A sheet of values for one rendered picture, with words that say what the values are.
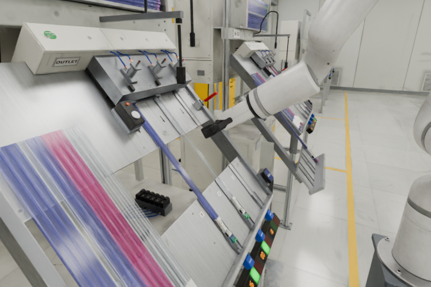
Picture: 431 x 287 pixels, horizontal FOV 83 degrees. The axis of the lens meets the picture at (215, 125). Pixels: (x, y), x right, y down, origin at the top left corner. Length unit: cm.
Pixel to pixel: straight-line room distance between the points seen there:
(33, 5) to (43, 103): 23
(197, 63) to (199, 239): 139
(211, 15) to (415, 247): 156
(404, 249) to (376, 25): 764
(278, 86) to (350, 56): 765
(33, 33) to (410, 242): 102
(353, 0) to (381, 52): 768
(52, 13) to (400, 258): 109
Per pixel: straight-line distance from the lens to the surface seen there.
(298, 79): 59
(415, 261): 86
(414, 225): 82
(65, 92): 70
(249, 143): 180
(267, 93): 61
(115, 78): 71
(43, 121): 63
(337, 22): 60
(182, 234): 65
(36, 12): 75
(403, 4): 837
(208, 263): 68
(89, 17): 83
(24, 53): 72
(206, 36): 180
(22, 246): 51
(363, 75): 829
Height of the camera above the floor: 127
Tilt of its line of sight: 18 degrees down
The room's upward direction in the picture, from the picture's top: straight up
